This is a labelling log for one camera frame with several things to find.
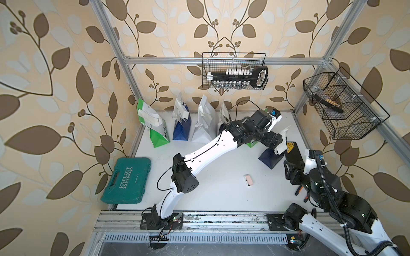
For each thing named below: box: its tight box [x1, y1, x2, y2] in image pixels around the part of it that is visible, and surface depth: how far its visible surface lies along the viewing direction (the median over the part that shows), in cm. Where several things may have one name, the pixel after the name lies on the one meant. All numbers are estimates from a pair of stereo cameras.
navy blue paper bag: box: [258, 148, 285, 170], surface depth 91 cm
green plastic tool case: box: [100, 156, 152, 205], surface depth 84 cm
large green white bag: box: [137, 98, 170, 149], surface depth 97 cm
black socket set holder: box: [206, 66, 269, 90], surface depth 86 cm
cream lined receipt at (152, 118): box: [137, 108, 163, 127], surface depth 97 cm
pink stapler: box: [243, 173, 254, 188], surface depth 87 cm
